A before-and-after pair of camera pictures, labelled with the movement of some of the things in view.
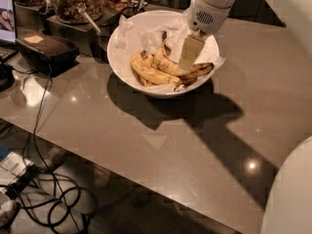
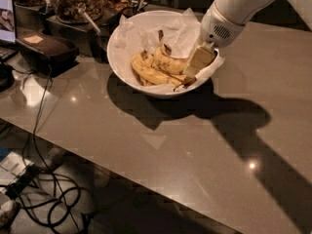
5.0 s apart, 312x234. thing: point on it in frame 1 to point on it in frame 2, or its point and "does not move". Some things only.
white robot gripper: x=207 y=18 to x=216 y=29
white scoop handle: x=89 y=19 does not move
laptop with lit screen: x=8 y=35 does not move
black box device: x=47 y=52 does not move
